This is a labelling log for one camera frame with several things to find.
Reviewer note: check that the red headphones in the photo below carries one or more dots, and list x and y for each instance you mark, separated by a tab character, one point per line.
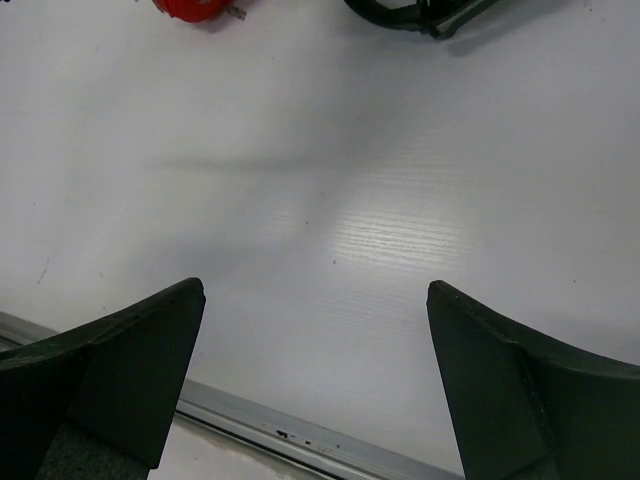
198	11

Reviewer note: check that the black headphones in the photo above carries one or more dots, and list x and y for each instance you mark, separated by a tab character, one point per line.
438	19

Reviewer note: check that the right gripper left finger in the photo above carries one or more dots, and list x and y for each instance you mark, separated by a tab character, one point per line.
98	401

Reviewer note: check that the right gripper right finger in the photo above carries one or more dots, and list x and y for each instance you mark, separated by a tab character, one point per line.
527	406

